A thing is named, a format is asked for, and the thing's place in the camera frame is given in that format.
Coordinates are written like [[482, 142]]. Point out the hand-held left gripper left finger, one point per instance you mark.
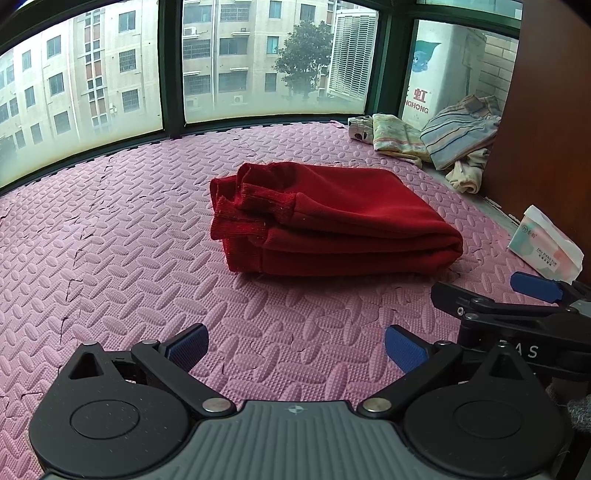
[[187, 348]]

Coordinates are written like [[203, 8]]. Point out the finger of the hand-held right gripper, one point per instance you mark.
[[461, 297], [535, 286]]

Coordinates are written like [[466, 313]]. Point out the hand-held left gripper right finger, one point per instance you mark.
[[406, 348]]

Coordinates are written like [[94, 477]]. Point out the red knit pants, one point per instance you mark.
[[346, 217]]

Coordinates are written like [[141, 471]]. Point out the person's right forearm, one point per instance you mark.
[[577, 410]]

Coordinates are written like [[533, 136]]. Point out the white tissue packet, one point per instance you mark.
[[540, 249]]

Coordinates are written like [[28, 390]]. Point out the pink foam floor mat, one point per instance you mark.
[[138, 258]]

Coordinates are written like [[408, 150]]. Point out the cream cloth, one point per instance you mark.
[[466, 177]]

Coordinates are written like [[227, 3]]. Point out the brown wooden cabinet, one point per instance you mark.
[[545, 138]]

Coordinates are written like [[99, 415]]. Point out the striped blue shirt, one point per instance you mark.
[[457, 134]]

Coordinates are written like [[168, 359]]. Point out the yellow patterned cloth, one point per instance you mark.
[[397, 136]]

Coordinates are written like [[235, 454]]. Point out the spotted beige cloth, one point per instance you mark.
[[360, 129]]

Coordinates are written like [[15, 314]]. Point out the white box with cartoon print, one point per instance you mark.
[[448, 69]]

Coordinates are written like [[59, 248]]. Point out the white louvred outdoor unit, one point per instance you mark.
[[353, 55]]

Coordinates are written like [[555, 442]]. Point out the beige apartment building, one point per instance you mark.
[[115, 69]]

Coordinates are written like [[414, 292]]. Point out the green tree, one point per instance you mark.
[[302, 55]]

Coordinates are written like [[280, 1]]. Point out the dark green window frame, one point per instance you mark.
[[171, 69]]

